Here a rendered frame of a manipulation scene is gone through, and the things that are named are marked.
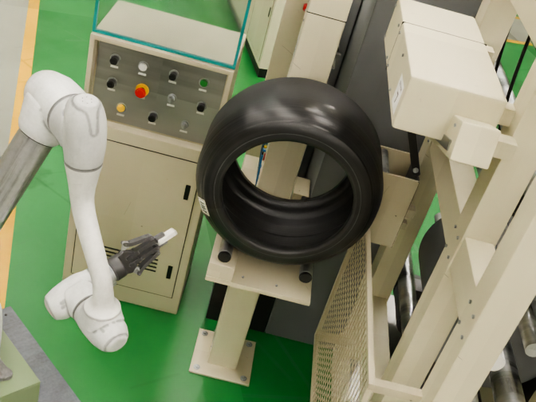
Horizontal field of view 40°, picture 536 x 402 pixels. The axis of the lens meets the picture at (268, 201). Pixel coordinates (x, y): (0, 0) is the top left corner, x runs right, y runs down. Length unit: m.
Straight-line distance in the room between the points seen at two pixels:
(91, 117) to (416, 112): 0.80
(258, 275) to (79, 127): 0.98
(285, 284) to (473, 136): 1.03
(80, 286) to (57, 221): 1.76
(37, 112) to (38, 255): 1.81
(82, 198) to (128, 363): 1.40
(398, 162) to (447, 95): 0.96
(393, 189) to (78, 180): 1.16
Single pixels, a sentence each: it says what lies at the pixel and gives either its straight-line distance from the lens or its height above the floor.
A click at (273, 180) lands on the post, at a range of 2.73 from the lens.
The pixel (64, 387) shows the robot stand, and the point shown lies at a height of 0.65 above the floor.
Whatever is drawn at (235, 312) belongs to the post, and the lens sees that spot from 3.14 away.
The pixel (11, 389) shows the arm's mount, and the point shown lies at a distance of 2.23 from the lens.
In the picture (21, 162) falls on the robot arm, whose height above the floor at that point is 1.29.
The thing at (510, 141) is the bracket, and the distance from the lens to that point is 1.97.
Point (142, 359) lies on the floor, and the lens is 3.34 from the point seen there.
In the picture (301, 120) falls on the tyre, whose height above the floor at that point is 1.46.
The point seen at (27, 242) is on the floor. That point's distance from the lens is 3.84.
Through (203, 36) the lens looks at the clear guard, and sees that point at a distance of 2.83.
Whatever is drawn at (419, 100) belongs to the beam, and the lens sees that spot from 1.88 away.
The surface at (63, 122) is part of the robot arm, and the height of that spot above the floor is 1.46.
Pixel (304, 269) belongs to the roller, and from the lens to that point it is 2.51.
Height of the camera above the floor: 2.45
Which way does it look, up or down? 33 degrees down
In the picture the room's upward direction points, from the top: 17 degrees clockwise
